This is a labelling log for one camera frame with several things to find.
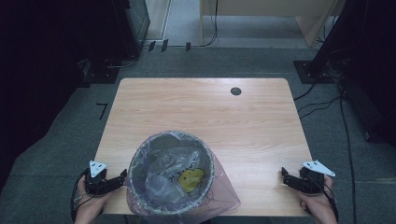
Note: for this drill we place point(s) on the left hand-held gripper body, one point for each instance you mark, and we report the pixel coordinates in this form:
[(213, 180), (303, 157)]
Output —
[(95, 179)]

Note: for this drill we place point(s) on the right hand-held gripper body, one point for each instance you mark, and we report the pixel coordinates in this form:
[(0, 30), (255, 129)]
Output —
[(314, 179)]

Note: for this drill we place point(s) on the person's left hand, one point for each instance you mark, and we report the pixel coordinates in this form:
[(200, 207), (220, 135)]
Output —
[(90, 207)]

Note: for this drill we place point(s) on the person's right hand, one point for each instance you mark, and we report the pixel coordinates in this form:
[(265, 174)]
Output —
[(319, 207)]

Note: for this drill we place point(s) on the round grey trash bin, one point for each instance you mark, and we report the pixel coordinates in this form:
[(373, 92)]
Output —
[(146, 186)]

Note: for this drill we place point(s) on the clear plastic wrapper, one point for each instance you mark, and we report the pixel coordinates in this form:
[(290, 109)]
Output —
[(162, 174)]

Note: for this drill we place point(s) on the bin with plastic liner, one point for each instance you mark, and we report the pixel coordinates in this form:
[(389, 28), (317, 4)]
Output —
[(222, 193)]

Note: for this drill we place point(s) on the crumpled yellow paper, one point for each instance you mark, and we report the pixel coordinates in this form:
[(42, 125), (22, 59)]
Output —
[(190, 180)]

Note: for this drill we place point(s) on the dark round table grommet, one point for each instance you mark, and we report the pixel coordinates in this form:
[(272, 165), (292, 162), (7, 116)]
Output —
[(236, 91)]

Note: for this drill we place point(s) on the dark curtain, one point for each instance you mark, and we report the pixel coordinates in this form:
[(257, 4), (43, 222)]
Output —
[(37, 77), (367, 62)]

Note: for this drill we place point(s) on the dark glass-fronted cabinet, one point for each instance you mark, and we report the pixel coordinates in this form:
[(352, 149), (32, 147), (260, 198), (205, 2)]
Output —
[(137, 28)]

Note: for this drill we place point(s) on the light wooden desk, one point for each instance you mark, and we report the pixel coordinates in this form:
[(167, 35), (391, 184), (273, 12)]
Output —
[(267, 7)]

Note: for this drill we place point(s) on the black stand base plate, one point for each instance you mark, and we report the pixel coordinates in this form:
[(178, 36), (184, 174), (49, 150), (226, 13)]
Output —
[(311, 73), (99, 74)]

